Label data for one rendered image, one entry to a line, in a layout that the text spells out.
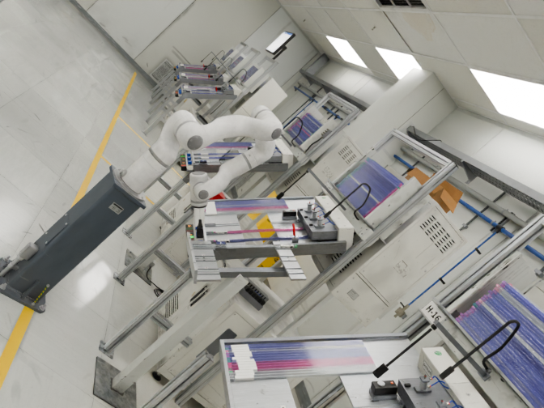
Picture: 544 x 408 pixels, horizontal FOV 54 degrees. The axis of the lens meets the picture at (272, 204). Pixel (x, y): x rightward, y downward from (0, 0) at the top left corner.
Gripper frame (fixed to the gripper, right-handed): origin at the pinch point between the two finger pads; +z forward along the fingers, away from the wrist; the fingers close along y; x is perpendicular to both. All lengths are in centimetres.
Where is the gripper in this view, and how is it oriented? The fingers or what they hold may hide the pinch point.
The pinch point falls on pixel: (199, 233)
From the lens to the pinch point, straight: 270.5
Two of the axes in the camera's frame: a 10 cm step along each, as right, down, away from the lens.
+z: -0.3, 9.4, 3.5
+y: 1.8, 3.5, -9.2
